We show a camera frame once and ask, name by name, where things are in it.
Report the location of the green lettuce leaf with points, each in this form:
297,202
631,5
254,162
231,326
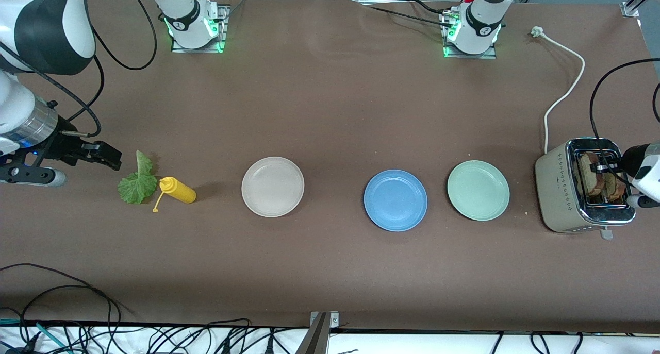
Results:
136,186

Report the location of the white lower shelf board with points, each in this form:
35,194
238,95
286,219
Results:
412,343

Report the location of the white plate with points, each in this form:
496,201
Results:
273,187

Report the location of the aluminium frame post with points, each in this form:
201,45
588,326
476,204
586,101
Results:
318,338

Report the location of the blue plate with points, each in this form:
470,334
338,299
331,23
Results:
395,200

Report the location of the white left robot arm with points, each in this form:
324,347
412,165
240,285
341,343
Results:
477,29

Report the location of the pale green plate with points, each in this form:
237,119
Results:
478,190

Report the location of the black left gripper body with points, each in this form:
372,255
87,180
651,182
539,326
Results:
631,157

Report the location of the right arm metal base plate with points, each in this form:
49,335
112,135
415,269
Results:
223,34

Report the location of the yellow squeeze bottle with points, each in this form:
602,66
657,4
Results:
180,191

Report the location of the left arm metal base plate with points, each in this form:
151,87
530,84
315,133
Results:
469,55

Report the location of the beige metal toaster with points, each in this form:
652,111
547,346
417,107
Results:
559,194

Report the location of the slanted aluminium profile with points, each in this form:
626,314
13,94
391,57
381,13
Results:
637,1

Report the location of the dark crust bread slice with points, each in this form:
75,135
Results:
613,190

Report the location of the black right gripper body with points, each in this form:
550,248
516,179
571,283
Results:
65,145

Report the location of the light brown bread slice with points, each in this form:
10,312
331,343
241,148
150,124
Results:
585,179

